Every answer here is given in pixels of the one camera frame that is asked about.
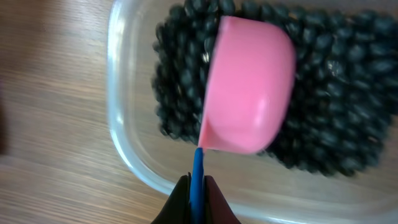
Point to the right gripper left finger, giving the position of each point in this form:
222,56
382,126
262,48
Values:
176,210

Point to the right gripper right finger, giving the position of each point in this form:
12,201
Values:
217,210

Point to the pink scoop blue handle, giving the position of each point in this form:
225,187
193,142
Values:
250,82

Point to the clear plastic container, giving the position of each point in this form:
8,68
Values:
257,188

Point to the black beans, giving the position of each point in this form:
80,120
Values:
345,93

